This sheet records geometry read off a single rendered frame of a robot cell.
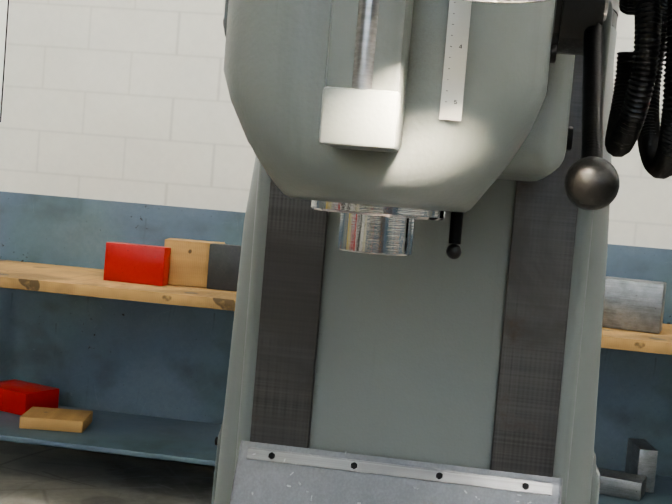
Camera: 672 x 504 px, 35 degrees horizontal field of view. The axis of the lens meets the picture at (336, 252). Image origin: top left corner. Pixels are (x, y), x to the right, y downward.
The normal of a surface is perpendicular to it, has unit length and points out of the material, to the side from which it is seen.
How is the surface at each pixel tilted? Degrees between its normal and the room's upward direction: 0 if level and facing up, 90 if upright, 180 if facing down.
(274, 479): 64
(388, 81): 90
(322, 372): 90
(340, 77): 90
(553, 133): 90
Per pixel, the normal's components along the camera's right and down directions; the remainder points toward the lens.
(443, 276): -0.15, 0.04
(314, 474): -0.09, -0.42
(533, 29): 0.67, 0.10
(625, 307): -0.35, 0.02
